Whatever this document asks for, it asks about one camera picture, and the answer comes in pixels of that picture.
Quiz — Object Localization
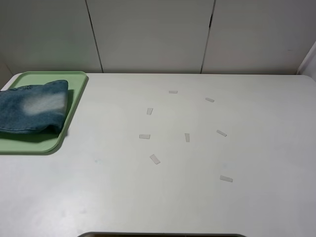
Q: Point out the clear tape marker lower right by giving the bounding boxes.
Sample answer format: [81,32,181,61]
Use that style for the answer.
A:
[220,175,233,183]

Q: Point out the clear tape marker lower centre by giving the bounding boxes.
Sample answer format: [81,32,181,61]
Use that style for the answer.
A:
[150,154,160,164]

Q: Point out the clear tape marker upper left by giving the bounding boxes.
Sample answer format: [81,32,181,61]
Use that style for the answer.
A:
[147,108,153,115]

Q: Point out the light green plastic tray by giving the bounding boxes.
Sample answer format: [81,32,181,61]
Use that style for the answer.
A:
[0,71,88,155]

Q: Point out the children's blue denim shorts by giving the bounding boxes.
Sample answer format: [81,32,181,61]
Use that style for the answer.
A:
[0,80,69,134]

